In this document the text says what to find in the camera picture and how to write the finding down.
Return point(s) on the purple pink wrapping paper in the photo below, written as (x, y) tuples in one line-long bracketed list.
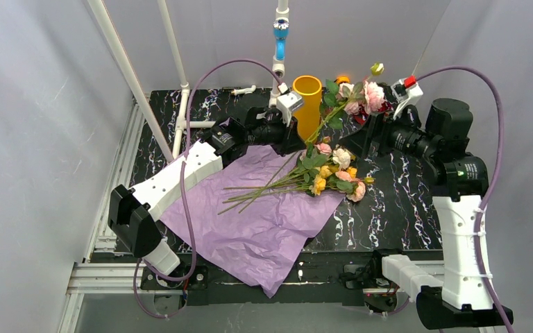
[(257, 244)]

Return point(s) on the yellow cylindrical vase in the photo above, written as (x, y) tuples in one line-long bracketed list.
[(308, 116)]

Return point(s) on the blue pipe valve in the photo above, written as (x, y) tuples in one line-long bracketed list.
[(280, 32)]

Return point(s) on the white PVC pipe frame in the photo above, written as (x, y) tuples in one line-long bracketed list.
[(126, 67)]

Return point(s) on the pink rose flower stem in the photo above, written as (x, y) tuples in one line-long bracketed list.
[(342, 100)]

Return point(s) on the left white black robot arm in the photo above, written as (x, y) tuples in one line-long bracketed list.
[(134, 212)]

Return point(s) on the pink paper flower bouquet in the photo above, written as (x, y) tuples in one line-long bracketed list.
[(317, 169)]

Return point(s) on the small white pipe elbow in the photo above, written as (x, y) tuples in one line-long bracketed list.
[(243, 90)]

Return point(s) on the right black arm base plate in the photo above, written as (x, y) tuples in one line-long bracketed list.
[(365, 276)]

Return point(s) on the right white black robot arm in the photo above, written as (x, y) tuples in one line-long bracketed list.
[(459, 183)]

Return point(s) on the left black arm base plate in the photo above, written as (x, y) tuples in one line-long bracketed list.
[(152, 282)]

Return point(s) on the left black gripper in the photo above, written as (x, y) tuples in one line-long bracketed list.
[(283, 135)]

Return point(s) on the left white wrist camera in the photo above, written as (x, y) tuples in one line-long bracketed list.
[(288, 102)]

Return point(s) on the red printed ribbon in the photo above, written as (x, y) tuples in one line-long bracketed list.
[(374, 102)]

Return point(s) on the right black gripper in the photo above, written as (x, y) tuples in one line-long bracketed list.
[(374, 135)]

